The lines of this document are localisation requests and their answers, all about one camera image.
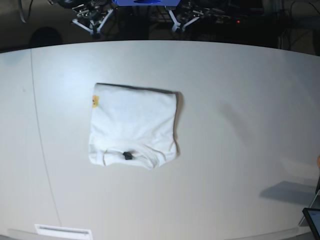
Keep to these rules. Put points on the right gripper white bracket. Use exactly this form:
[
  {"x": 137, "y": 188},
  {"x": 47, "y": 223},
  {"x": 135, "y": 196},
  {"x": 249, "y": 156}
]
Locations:
[{"x": 92, "y": 20}]

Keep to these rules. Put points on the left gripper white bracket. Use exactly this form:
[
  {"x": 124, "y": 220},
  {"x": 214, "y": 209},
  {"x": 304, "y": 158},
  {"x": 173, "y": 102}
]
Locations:
[{"x": 178, "y": 26}]

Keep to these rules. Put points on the white printed T-shirt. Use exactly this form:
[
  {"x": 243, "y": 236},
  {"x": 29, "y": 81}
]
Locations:
[{"x": 132, "y": 126}]

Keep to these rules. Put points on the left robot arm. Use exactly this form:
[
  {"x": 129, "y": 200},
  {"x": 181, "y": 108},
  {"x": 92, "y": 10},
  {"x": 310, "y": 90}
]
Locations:
[{"x": 188, "y": 12}]

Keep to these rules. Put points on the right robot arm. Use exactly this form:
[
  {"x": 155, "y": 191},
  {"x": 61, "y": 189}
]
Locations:
[{"x": 77, "y": 5}]

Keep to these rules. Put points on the black power strip red light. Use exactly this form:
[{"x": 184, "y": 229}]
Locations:
[{"x": 223, "y": 19}]

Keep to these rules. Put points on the blue box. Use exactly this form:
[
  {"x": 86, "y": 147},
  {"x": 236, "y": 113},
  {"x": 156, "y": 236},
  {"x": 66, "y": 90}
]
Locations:
[{"x": 170, "y": 3}]

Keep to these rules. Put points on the white paper label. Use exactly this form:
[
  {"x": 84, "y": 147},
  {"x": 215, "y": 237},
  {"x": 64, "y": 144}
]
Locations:
[{"x": 63, "y": 232}]

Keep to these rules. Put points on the tablet with dark frame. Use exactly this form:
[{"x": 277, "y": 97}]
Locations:
[{"x": 312, "y": 217}]

